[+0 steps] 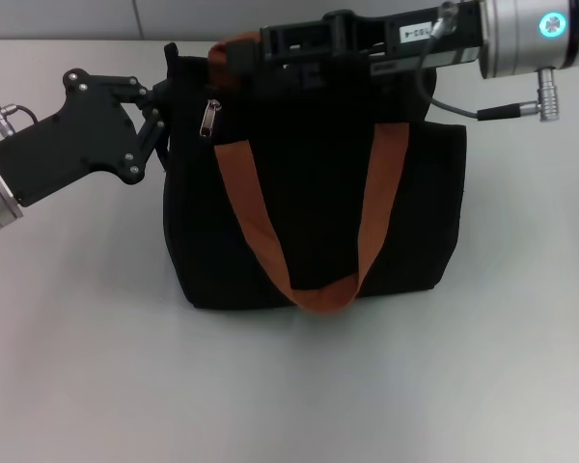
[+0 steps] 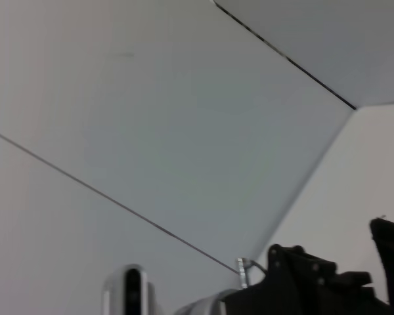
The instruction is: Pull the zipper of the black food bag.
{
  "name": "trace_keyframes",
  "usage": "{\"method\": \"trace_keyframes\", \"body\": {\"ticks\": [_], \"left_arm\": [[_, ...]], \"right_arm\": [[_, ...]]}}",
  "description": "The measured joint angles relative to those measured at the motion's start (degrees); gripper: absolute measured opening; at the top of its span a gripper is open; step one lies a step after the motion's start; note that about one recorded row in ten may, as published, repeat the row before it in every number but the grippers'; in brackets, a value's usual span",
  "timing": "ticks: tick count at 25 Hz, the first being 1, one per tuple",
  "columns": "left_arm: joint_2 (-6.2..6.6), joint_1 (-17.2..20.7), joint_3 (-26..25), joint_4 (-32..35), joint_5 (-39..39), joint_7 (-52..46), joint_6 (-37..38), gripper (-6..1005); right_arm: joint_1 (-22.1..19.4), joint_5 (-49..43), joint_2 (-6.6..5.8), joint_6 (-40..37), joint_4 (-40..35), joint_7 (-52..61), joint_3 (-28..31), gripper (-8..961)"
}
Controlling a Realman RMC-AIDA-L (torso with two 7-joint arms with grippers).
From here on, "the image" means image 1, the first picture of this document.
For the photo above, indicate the silver zipper pull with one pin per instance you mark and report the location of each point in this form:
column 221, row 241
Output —
column 208, row 120

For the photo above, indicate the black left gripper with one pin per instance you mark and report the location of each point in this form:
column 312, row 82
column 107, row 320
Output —
column 77, row 140

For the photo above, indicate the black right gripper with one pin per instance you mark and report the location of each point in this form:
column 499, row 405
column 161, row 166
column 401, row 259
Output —
column 371, row 34

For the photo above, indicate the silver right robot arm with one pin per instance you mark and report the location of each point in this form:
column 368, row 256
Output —
column 521, row 43

